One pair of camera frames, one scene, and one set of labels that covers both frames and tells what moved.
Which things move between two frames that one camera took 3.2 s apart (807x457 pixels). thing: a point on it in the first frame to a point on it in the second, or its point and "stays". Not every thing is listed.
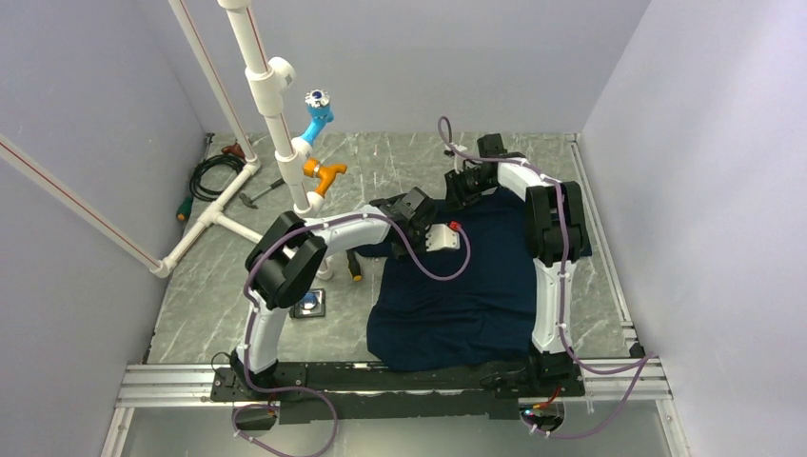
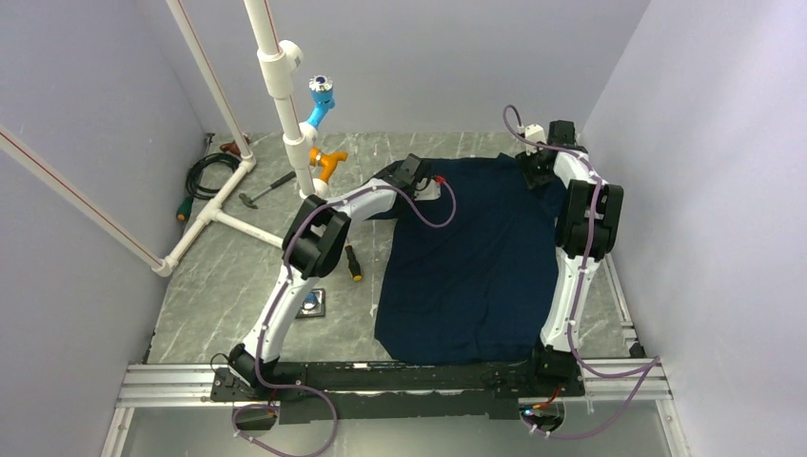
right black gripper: [456, 195] to [525, 159]
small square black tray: [319, 310] stays
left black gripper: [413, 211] to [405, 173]
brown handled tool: [234, 149] stays
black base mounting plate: [334, 392] stays
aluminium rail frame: [190, 385] stays
